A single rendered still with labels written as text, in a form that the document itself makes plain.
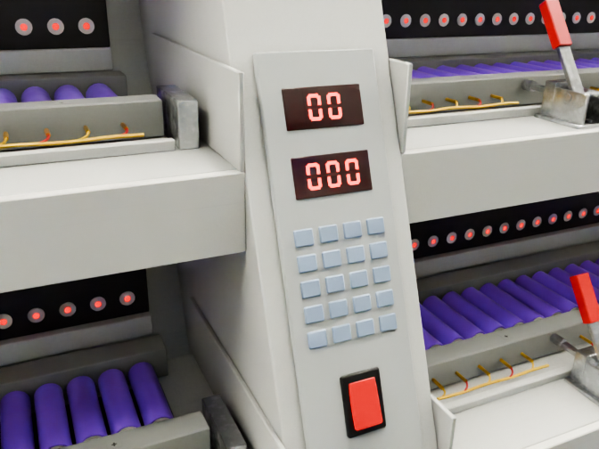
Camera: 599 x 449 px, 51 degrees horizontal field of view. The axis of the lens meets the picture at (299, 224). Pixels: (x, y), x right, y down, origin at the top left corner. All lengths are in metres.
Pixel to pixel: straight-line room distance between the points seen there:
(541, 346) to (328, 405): 0.23
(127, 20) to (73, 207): 0.26
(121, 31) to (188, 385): 0.28
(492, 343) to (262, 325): 0.22
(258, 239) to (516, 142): 0.18
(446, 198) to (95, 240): 0.21
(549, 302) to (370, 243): 0.27
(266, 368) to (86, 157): 0.15
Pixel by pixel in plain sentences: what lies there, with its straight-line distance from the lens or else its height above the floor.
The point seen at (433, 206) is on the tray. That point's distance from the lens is 0.39.
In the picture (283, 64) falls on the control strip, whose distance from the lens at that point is 0.33.
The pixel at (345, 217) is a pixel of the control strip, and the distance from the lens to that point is 0.34.
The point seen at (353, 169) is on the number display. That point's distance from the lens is 0.34.
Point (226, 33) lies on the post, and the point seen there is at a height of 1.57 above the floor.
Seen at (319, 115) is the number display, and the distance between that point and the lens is 0.33.
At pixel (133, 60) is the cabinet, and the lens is 0.52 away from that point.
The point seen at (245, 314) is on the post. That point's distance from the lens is 0.36.
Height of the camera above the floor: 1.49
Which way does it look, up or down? 3 degrees down
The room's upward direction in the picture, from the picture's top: 8 degrees counter-clockwise
